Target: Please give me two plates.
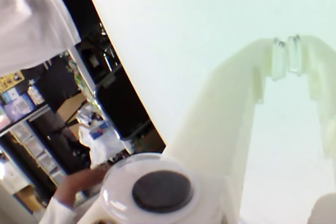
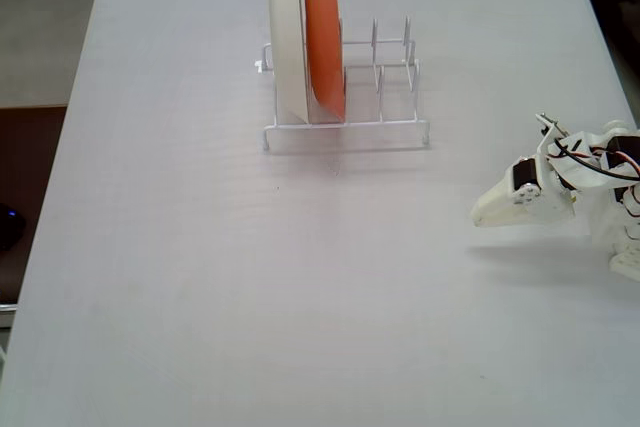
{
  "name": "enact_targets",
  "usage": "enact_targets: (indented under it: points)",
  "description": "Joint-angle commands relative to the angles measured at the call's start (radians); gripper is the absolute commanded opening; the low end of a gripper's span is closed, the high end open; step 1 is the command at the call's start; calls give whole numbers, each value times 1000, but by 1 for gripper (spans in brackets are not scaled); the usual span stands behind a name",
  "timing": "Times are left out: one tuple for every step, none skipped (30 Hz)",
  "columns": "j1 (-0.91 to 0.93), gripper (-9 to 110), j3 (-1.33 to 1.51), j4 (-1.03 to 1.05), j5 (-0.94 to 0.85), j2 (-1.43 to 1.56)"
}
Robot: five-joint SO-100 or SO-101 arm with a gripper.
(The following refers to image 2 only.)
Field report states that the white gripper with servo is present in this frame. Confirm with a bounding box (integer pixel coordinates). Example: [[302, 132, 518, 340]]
[[471, 153, 577, 226]]

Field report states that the orange plastic plate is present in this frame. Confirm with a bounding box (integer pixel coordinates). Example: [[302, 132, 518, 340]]
[[303, 0, 348, 123]]

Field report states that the white plastic plate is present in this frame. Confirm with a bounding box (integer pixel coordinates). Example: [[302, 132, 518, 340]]
[[268, 0, 310, 124]]

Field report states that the black computer mouse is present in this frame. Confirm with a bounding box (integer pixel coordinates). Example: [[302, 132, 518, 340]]
[[0, 202, 27, 251]]

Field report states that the white plastic object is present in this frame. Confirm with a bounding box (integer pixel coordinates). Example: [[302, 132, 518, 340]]
[[0, 302, 19, 331]]

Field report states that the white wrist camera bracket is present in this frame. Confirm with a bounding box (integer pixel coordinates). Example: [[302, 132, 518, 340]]
[[535, 113, 576, 158]]

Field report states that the white wire dish rack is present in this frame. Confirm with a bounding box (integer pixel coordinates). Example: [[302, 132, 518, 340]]
[[253, 15, 432, 154]]

